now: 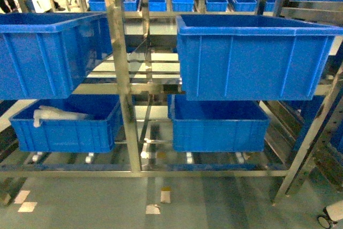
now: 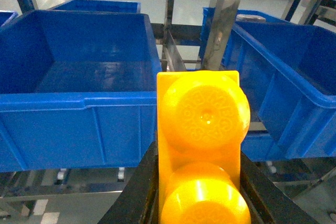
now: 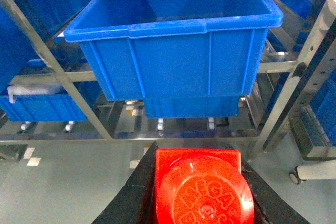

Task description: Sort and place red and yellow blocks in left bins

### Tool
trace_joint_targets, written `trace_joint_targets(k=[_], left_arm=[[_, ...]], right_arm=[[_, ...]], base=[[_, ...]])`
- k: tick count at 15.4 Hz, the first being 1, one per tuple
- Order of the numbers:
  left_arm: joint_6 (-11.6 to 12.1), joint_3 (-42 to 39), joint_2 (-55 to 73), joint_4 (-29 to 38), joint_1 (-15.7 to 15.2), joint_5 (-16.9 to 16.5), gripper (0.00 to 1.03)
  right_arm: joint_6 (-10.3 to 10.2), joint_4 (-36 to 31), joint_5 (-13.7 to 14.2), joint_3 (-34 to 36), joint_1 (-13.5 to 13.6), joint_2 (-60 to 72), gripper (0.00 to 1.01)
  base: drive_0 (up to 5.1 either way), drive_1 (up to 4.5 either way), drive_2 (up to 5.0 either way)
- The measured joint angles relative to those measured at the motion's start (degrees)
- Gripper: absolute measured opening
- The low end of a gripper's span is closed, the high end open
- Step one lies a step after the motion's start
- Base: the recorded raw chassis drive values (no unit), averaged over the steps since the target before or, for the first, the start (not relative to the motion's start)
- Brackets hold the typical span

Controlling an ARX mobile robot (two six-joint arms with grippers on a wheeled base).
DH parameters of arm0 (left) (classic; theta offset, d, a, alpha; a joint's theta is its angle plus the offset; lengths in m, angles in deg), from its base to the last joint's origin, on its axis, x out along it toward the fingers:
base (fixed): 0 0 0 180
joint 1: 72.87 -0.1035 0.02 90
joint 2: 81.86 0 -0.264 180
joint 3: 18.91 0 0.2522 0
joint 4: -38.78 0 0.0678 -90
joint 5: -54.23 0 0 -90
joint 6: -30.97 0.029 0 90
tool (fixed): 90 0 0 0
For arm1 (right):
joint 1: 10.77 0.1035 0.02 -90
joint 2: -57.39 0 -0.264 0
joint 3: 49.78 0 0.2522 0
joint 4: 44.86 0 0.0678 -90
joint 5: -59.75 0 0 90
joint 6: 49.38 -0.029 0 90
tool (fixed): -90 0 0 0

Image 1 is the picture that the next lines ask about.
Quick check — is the upper right blue bin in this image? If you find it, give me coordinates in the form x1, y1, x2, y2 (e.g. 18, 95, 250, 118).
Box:
176, 14, 342, 101

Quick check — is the lower left blue bin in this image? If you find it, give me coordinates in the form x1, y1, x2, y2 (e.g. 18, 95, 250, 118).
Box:
9, 94, 123, 153

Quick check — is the lower right blue bin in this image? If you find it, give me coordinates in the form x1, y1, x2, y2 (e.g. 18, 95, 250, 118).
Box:
167, 94, 270, 153

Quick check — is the white plastic bag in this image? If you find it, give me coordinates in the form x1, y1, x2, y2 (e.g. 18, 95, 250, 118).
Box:
33, 105, 94, 128

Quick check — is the upper left blue bin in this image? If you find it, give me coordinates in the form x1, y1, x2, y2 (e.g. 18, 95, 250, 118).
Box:
1, 12, 112, 100

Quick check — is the blue bin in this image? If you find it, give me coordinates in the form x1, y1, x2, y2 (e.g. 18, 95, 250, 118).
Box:
9, 94, 123, 153
176, 14, 342, 101
1, 12, 112, 100
167, 94, 270, 153

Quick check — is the stainless steel rack frame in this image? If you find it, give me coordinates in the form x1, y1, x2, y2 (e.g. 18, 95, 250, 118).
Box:
1, 0, 342, 204

